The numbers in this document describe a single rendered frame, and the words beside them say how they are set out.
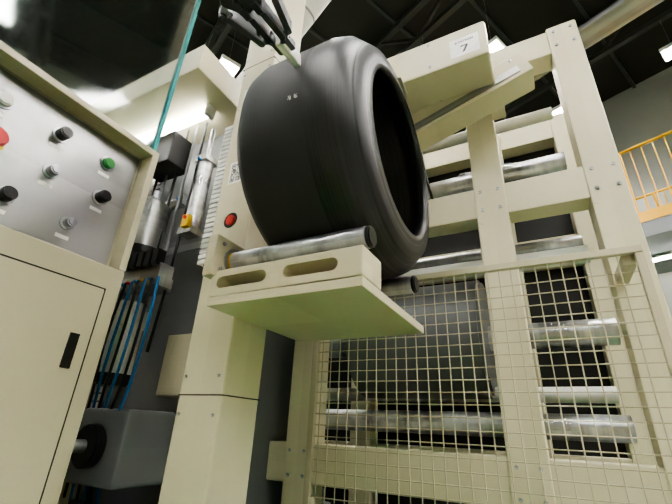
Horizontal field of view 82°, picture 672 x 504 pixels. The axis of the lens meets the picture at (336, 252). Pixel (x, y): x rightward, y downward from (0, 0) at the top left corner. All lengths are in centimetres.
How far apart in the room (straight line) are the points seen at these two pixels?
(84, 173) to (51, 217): 15
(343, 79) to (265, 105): 17
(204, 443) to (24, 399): 35
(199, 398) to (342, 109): 68
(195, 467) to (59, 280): 49
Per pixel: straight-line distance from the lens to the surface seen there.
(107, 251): 115
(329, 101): 79
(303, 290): 72
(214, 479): 93
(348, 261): 69
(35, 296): 100
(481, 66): 145
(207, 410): 94
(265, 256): 84
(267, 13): 82
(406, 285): 97
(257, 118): 86
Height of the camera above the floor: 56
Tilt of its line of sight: 25 degrees up
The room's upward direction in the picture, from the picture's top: 3 degrees clockwise
